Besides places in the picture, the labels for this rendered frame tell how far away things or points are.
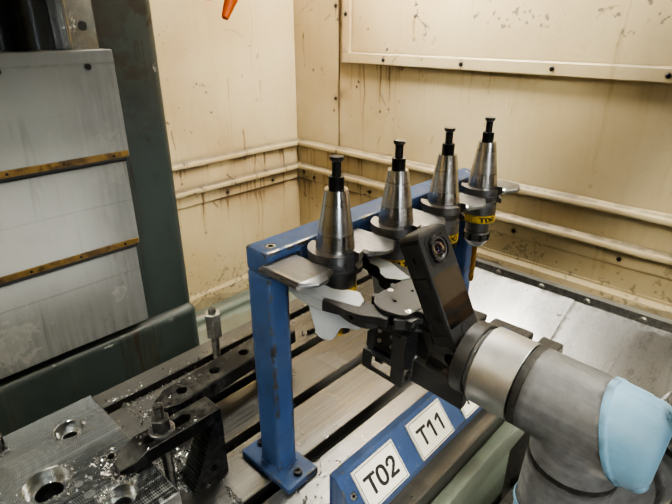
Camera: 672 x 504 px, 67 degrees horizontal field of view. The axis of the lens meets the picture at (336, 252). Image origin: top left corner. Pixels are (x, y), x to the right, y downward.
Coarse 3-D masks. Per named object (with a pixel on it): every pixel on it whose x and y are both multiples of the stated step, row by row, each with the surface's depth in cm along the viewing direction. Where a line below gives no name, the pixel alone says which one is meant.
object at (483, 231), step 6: (468, 228) 81; (474, 228) 80; (480, 228) 80; (486, 228) 80; (468, 234) 81; (474, 234) 80; (480, 234) 80; (486, 234) 80; (468, 240) 81; (474, 240) 80; (480, 240) 80; (486, 240) 81; (474, 246) 82
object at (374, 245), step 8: (360, 232) 63; (368, 232) 63; (360, 240) 61; (368, 240) 61; (376, 240) 61; (384, 240) 61; (392, 240) 61; (368, 248) 59; (376, 248) 59; (384, 248) 59; (392, 248) 59; (368, 256) 58
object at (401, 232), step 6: (414, 216) 66; (372, 222) 64; (378, 222) 64; (414, 222) 64; (420, 222) 64; (372, 228) 63; (378, 228) 62; (384, 228) 62; (390, 228) 62; (396, 228) 62; (402, 228) 62; (408, 228) 63; (414, 228) 63; (378, 234) 63; (384, 234) 62; (390, 234) 62; (396, 234) 61; (402, 234) 62; (396, 240) 62; (396, 246) 62
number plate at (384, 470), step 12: (384, 444) 66; (372, 456) 64; (384, 456) 65; (396, 456) 66; (360, 468) 62; (372, 468) 63; (384, 468) 64; (396, 468) 65; (360, 480) 62; (372, 480) 63; (384, 480) 63; (396, 480) 64; (360, 492) 61; (372, 492) 62; (384, 492) 63
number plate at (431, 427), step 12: (432, 408) 72; (420, 420) 70; (432, 420) 72; (444, 420) 73; (408, 432) 69; (420, 432) 70; (432, 432) 71; (444, 432) 72; (420, 444) 69; (432, 444) 70; (420, 456) 68
